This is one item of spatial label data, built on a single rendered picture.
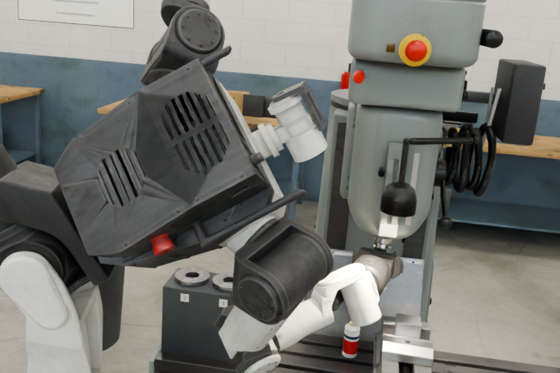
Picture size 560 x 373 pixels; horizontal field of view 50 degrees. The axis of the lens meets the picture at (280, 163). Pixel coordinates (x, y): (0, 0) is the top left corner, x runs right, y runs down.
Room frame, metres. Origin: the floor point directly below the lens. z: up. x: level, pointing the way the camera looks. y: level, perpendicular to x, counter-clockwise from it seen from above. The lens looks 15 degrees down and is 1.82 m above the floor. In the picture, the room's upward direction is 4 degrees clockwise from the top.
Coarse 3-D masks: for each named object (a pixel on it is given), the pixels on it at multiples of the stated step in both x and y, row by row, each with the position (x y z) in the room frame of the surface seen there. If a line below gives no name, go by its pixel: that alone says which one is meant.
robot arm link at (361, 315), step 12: (372, 264) 1.23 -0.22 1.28; (372, 276) 1.20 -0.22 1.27; (384, 276) 1.22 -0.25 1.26; (348, 288) 1.14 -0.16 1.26; (360, 288) 1.14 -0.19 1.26; (372, 288) 1.16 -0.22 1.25; (336, 300) 1.15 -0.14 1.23; (348, 300) 1.14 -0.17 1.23; (360, 300) 1.13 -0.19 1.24; (372, 300) 1.14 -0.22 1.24; (348, 312) 1.15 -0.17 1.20; (360, 312) 1.13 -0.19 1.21; (372, 312) 1.13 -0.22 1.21; (360, 324) 1.13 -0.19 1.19
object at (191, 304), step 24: (168, 288) 1.36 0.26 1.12; (192, 288) 1.37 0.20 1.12; (216, 288) 1.37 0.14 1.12; (168, 312) 1.36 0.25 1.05; (192, 312) 1.35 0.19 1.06; (216, 312) 1.35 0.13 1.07; (168, 336) 1.36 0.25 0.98; (192, 336) 1.35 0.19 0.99; (216, 336) 1.34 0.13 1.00; (216, 360) 1.35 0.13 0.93
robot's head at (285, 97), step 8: (304, 80) 1.03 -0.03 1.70; (288, 88) 1.03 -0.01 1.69; (296, 88) 1.00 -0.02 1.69; (304, 88) 1.01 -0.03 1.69; (280, 96) 1.00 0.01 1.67; (288, 96) 1.00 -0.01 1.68; (296, 96) 1.01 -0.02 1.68; (304, 96) 1.00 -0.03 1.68; (272, 104) 1.01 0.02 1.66; (280, 104) 1.00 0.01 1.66; (288, 104) 0.99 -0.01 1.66; (312, 104) 1.02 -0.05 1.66; (312, 112) 1.00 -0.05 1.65; (320, 112) 1.03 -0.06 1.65; (320, 120) 1.02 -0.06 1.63; (320, 128) 1.00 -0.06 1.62
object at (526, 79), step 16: (512, 64) 1.57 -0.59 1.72; (528, 64) 1.55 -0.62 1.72; (496, 80) 1.73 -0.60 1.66; (512, 80) 1.55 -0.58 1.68; (528, 80) 1.54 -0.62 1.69; (512, 96) 1.54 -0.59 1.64; (528, 96) 1.54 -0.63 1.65; (496, 112) 1.66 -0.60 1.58; (512, 112) 1.54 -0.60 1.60; (528, 112) 1.54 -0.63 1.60; (496, 128) 1.63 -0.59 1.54; (512, 128) 1.54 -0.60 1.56; (528, 128) 1.54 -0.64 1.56; (528, 144) 1.54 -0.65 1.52
